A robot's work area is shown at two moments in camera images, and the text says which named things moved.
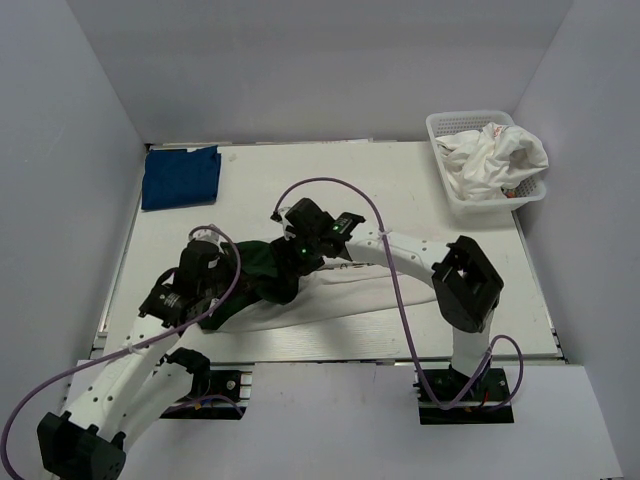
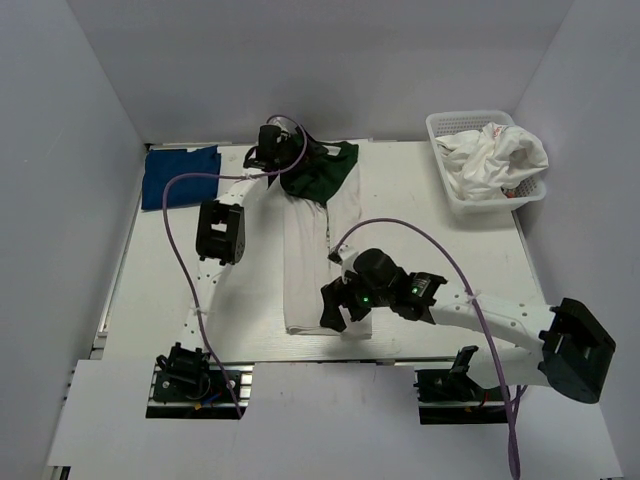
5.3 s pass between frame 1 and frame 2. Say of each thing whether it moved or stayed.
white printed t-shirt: stayed
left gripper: moved
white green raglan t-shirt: moved
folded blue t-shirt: stayed
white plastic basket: stayed
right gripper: moved
